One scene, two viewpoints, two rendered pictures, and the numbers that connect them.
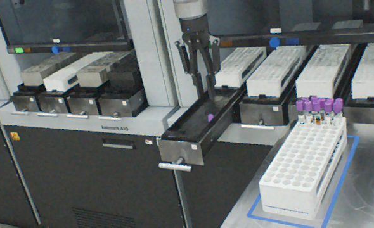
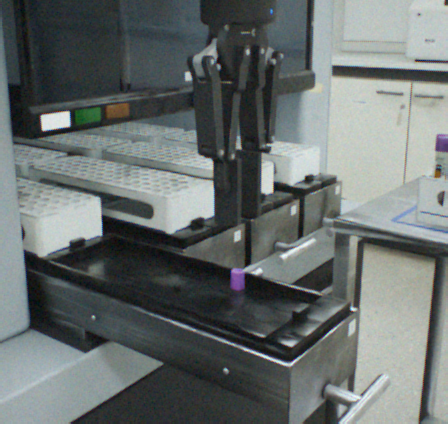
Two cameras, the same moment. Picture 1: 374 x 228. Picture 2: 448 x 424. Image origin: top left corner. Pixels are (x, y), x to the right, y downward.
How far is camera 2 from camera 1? 1.31 m
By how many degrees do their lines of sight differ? 79
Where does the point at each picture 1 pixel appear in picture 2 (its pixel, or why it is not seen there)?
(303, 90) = not seen: hidden behind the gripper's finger
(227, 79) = (80, 221)
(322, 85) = (267, 170)
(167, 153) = (303, 397)
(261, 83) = (194, 194)
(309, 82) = not seen: hidden behind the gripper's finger
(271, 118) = (230, 260)
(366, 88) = (303, 164)
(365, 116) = (320, 204)
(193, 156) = (345, 358)
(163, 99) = not seen: outside the picture
